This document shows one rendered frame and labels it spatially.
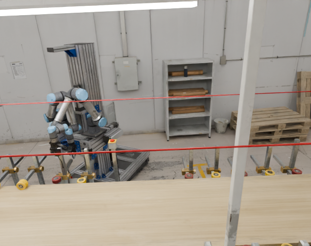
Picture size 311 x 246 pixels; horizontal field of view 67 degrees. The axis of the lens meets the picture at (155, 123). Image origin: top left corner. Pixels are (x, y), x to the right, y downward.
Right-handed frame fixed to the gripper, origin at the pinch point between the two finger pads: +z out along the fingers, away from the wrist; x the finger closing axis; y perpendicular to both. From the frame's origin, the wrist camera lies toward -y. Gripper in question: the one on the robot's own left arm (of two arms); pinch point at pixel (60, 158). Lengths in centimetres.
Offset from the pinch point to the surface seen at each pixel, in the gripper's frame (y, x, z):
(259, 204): -176, 65, 9
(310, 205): -212, 69, 9
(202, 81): -196, -266, -8
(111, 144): -56, 14, -21
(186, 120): -163, -263, 75
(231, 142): -244, -201, 99
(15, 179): 43.4, 12.5, 14.7
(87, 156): -31.3, 12.4, -8.7
